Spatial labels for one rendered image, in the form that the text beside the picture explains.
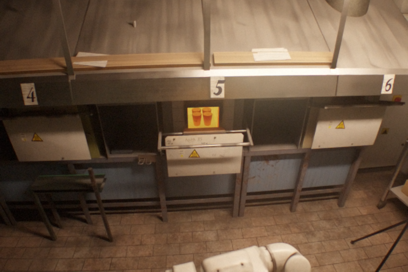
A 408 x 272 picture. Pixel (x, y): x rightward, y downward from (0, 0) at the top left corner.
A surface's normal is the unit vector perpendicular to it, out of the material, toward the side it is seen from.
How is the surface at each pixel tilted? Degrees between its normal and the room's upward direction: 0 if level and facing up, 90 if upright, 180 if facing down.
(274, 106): 90
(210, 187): 90
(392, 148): 90
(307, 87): 80
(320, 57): 33
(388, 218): 0
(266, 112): 90
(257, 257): 6
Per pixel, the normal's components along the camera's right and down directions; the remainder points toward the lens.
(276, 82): 0.08, 0.30
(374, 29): 0.04, -0.48
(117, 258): 0.00, -0.88
